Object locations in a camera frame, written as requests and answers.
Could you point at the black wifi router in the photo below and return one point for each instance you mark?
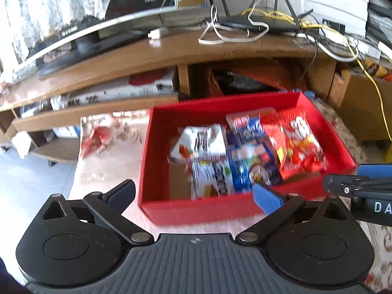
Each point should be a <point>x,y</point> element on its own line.
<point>280,19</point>

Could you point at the floral patterned mat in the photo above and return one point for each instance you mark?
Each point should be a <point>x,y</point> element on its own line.
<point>103,171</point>

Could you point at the black flat screen television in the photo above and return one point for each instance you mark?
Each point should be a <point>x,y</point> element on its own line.
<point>119,11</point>

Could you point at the red cardboard box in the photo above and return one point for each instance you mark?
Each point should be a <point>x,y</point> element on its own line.
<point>165,188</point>

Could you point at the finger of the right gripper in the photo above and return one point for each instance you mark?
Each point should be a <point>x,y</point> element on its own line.
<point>352,186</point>

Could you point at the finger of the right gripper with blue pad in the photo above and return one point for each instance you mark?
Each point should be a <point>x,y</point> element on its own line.
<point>375,170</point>

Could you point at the red blue snack bag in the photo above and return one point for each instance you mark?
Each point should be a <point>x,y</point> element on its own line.
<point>245,128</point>

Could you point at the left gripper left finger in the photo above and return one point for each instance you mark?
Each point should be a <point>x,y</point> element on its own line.
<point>107,211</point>

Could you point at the wooden tv stand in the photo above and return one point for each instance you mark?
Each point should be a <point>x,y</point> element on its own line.
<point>180,50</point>

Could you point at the small white adapter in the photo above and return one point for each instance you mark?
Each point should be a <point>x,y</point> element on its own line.
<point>158,33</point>

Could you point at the white red snack packet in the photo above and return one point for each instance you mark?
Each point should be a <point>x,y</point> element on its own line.
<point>204,143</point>

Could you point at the orange red bag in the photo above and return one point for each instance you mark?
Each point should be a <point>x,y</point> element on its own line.
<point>248,77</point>

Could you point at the white lace cloth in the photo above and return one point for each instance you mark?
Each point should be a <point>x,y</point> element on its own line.
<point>27,22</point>

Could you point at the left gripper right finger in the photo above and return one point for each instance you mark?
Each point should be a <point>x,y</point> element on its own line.
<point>278,208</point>

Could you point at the blue foam mat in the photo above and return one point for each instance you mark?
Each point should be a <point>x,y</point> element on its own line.
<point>309,94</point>

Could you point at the green white snack packet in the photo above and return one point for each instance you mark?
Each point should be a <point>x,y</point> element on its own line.
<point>211,179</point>

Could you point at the blue snack packet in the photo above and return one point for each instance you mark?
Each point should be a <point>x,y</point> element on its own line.
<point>253,164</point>

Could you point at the wooden side cabinet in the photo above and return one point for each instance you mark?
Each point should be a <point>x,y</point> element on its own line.
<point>364,106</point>

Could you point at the white power strip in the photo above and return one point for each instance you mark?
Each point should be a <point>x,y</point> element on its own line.
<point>334,33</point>

